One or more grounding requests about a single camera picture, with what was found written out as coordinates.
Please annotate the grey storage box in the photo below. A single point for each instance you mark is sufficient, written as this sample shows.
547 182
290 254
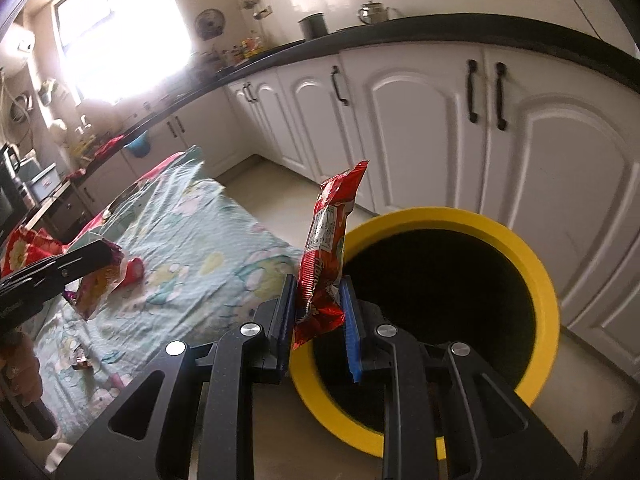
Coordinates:
44 180

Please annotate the white kitchen cabinets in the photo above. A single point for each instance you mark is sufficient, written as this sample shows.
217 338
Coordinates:
415 135

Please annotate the red floral snack packet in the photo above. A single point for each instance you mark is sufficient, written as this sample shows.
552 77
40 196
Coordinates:
30 250

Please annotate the white water heater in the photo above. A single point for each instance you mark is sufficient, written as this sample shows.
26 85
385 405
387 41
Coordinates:
17 50

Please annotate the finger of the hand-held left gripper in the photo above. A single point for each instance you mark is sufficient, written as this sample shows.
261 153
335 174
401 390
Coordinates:
70 262

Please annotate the dark metal pot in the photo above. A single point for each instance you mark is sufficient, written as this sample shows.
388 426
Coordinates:
313 26

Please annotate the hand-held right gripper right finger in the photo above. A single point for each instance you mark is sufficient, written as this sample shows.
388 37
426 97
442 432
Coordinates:
352 340

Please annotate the person's left hand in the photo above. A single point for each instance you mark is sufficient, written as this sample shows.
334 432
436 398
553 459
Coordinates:
22 370

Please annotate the steel kettle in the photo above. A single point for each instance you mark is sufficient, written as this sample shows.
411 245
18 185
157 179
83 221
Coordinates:
374 12

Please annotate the blue plastic basin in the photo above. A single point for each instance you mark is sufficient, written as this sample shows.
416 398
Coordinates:
137 145

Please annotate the yellow round bin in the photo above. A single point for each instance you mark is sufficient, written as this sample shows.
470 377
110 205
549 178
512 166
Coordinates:
530 270

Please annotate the row of condiment bottles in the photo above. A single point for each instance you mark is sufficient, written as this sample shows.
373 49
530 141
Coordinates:
247 47

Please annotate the pink and yellow snack packet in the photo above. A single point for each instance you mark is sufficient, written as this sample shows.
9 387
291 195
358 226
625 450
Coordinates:
100 285

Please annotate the floral cloth covered table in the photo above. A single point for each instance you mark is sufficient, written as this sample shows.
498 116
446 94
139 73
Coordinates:
210 240

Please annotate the window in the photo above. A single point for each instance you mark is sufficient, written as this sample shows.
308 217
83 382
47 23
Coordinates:
120 35

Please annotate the round wall fan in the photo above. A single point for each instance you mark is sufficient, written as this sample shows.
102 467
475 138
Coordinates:
209 24

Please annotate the black kitchen countertop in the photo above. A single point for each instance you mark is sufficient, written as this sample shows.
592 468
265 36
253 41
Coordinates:
440 30

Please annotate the red cloth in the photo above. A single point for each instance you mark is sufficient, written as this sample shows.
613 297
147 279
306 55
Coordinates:
109 145

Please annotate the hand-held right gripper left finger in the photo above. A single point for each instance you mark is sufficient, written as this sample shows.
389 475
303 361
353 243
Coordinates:
287 320

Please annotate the small candy wrapper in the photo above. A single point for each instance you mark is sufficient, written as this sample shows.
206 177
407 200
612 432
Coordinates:
81 361

